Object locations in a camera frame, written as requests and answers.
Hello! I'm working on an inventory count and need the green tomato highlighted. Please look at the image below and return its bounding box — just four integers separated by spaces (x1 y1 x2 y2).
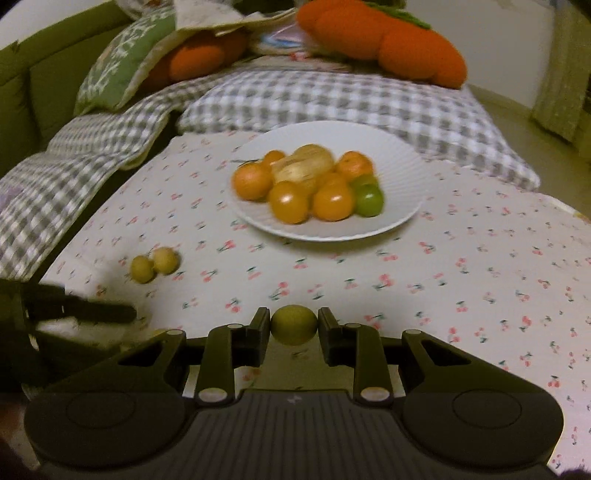
355 184 385 217

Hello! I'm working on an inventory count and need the orange mandarin with stem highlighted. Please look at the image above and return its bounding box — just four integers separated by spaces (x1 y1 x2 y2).
231 162 273 201

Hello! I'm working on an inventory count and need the small orange fruit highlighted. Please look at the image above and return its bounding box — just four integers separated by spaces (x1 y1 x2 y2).
335 151 374 182

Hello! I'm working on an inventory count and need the small orange tomato with stem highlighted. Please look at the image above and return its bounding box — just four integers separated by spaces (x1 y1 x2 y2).
267 181 308 224

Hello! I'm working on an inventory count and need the small olive green fruit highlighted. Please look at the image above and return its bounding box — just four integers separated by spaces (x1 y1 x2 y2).
151 247 180 275

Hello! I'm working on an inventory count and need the cherry print white cloth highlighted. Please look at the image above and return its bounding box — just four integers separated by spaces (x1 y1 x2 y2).
45 133 590 471

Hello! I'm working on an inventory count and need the white fluted paper plate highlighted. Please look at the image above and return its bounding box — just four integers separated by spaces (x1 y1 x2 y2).
228 121 428 242

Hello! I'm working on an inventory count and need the grey checked cushion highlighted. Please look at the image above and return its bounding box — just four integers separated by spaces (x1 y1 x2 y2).
178 70 541 191

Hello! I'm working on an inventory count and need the dark green sofa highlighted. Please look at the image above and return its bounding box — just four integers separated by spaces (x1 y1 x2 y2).
1 1 131 175

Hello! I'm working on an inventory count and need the green embroidered pillow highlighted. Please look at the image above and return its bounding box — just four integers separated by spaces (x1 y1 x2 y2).
73 8 180 116

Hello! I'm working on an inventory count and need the orange plush pillow left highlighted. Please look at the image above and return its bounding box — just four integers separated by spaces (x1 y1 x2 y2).
139 29 249 93

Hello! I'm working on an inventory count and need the stack of books and papers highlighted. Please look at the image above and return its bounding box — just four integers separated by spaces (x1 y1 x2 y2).
235 19 353 72

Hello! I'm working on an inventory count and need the orange plush pumpkin pillow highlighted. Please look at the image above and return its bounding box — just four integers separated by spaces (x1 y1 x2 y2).
297 1 468 89

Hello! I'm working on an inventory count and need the green patterned curtain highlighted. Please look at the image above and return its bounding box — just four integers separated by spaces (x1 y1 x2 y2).
532 1 590 142

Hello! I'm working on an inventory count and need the floral beige cloth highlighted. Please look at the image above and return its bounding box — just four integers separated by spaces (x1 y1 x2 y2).
115 0 297 38

